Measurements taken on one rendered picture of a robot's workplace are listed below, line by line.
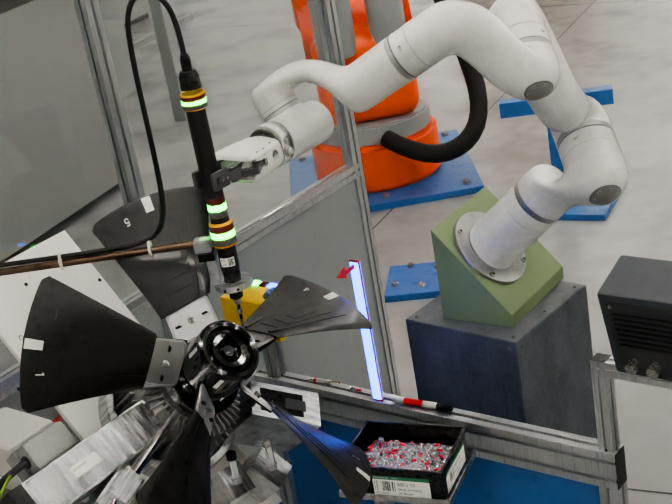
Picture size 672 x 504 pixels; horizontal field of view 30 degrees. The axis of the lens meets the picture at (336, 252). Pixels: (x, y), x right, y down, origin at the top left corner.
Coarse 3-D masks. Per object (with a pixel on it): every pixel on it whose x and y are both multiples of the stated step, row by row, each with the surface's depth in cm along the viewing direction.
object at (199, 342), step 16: (208, 336) 221; (224, 336) 222; (240, 336) 224; (208, 352) 219; (240, 352) 222; (256, 352) 223; (192, 368) 220; (208, 368) 217; (224, 368) 219; (240, 368) 221; (256, 368) 222; (176, 384) 224; (192, 384) 221; (208, 384) 219; (224, 384) 219; (240, 384) 221; (176, 400) 224; (192, 400) 224; (224, 400) 228
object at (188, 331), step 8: (192, 304) 229; (200, 304) 228; (208, 304) 228; (176, 312) 229; (184, 312) 229; (192, 312) 228; (200, 312) 228; (208, 312) 228; (168, 320) 229; (176, 320) 229; (184, 320) 229; (200, 320) 228; (208, 320) 227; (216, 320) 227; (184, 328) 228; (192, 328) 228; (200, 328) 227; (176, 336) 228; (184, 336) 228; (192, 336) 228
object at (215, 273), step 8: (208, 240) 223; (200, 248) 223; (208, 248) 223; (200, 256) 223; (208, 256) 223; (216, 256) 225; (208, 264) 225; (216, 264) 225; (216, 272) 225; (240, 272) 230; (216, 280) 226; (240, 280) 226; (248, 280) 226; (216, 288) 226; (224, 288) 224; (232, 288) 224; (240, 288) 224
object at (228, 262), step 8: (184, 56) 211; (184, 64) 211; (184, 72) 211; (192, 72) 211; (184, 80) 211; (192, 80) 211; (184, 88) 212; (192, 88) 212; (216, 248) 224; (232, 248) 224; (224, 256) 224; (232, 256) 224; (224, 264) 224; (232, 264) 224; (224, 272) 225; (232, 272) 225; (224, 280) 227; (232, 280) 226; (232, 296) 227; (240, 296) 228
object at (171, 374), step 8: (160, 344) 219; (168, 344) 219; (176, 344) 220; (184, 344) 221; (160, 352) 219; (168, 352) 220; (176, 352) 221; (184, 352) 221; (152, 360) 219; (160, 360) 220; (168, 360) 221; (176, 360) 221; (152, 368) 220; (160, 368) 220; (168, 368) 221; (176, 368) 222; (152, 376) 220; (160, 376) 221; (168, 376) 222; (176, 376) 222; (152, 384) 221; (160, 384) 221; (168, 384) 222
